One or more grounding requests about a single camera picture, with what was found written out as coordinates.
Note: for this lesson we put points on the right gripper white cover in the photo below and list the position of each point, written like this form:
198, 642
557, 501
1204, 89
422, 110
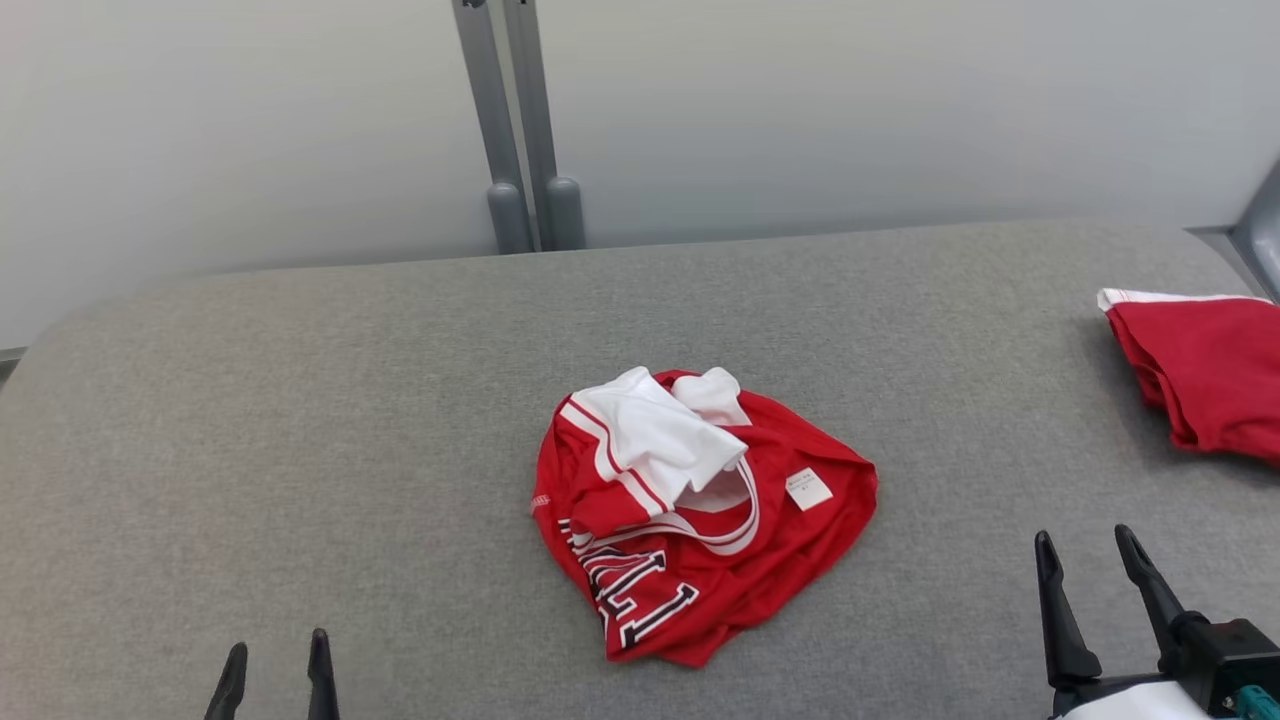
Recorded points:
1130, 705

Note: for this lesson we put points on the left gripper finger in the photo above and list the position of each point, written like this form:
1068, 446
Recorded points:
321, 685
228, 690

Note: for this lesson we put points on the red shorts white trim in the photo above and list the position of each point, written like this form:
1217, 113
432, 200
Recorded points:
1210, 380

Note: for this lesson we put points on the red Bulls jersey shirt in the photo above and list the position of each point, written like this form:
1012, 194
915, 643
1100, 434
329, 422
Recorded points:
700, 560

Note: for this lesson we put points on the grey curved metal frame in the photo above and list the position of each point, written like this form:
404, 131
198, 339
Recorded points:
1260, 235

